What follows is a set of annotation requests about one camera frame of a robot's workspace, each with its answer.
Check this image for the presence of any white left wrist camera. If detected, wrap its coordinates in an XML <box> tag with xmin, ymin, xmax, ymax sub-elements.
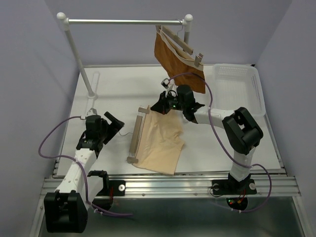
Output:
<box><xmin>85</xmin><ymin>108</ymin><xmax>99</xmax><ymax>120</ymax></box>

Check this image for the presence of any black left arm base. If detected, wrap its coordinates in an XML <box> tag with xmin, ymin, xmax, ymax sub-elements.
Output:
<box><xmin>87</xmin><ymin>170</ymin><xmax>126</xmax><ymax>216</ymax></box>

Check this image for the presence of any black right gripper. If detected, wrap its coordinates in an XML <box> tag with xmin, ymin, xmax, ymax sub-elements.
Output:
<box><xmin>150</xmin><ymin>90</ymin><xmax>186</xmax><ymax>115</ymax></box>

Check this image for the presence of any brown underwear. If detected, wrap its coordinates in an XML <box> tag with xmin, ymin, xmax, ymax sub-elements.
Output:
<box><xmin>154</xmin><ymin>26</ymin><xmax>205</xmax><ymax>94</ymax></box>

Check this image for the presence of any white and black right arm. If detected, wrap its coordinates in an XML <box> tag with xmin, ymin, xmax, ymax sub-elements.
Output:
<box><xmin>151</xmin><ymin>85</ymin><xmax>263</xmax><ymax>193</ymax></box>

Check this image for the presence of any beige underwear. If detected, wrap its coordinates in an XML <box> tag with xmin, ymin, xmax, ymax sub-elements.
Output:
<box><xmin>134</xmin><ymin>110</ymin><xmax>185</xmax><ymax>175</ymax></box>

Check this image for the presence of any wooden clip hanger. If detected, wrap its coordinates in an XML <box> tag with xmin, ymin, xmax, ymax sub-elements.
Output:
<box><xmin>126</xmin><ymin>106</ymin><xmax>150</xmax><ymax>164</ymax></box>

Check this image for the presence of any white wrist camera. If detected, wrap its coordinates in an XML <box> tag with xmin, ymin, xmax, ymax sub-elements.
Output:
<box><xmin>85</xmin><ymin>108</ymin><xmax>99</xmax><ymax>120</ymax></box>
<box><xmin>161</xmin><ymin>78</ymin><xmax>174</xmax><ymax>95</ymax></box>

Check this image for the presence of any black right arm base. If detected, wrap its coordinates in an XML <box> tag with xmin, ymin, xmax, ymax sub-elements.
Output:
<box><xmin>209</xmin><ymin>179</ymin><xmax>257</xmax><ymax>211</ymax></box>

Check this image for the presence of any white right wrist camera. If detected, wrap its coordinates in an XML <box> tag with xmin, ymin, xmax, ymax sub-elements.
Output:
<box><xmin>161</xmin><ymin>78</ymin><xmax>174</xmax><ymax>95</ymax></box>

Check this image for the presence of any wooden hanger with brown underwear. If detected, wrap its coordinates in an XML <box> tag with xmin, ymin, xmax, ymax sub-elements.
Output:
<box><xmin>156</xmin><ymin>14</ymin><xmax>203</xmax><ymax>71</ymax></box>

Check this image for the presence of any white clothes rack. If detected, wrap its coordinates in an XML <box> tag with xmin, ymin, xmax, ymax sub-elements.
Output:
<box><xmin>56</xmin><ymin>12</ymin><xmax>185</xmax><ymax>98</ymax></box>

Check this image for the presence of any white plastic basket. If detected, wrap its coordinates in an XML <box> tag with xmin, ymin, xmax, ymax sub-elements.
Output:
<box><xmin>213</xmin><ymin>64</ymin><xmax>266</xmax><ymax>119</ymax></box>

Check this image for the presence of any aluminium mounting rail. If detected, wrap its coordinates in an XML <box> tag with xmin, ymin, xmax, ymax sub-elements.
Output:
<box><xmin>39</xmin><ymin>170</ymin><xmax>302</xmax><ymax>198</ymax></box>

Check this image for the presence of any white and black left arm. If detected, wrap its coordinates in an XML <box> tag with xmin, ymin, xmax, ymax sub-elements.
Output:
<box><xmin>43</xmin><ymin>109</ymin><xmax>126</xmax><ymax>233</ymax></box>

